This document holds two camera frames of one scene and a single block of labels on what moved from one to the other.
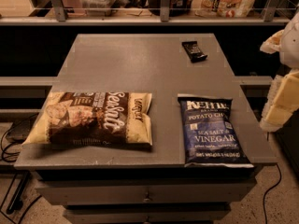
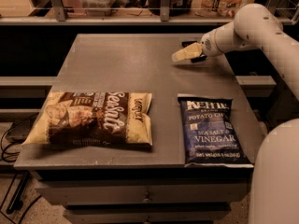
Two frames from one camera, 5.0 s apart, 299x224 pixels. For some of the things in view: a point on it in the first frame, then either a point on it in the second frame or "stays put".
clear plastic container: (98, 0) stays put
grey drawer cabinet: (145, 196) stays put
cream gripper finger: (282, 102) -> (214, 43)
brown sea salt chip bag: (92, 119) stays put
